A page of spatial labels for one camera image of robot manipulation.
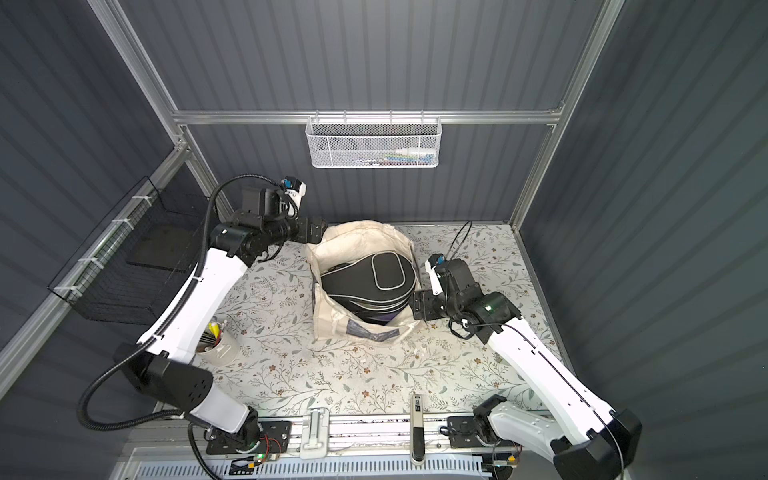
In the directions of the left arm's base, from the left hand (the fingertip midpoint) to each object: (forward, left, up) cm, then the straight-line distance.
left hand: (315, 221), depth 75 cm
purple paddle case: (-17, -17, -20) cm, 31 cm away
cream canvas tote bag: (+1, -4, -8) cm, 9 cm away
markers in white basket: (+29, -23, +1) cm, 37 cm away
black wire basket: (-8, +45, -7) cm, 46 cm away
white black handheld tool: (-42, -25, -30) cm, 57 cm away
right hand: (-15, -29, -12) cm, 35 cm away
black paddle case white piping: (-10, -16, -13) cm, 23 cm away
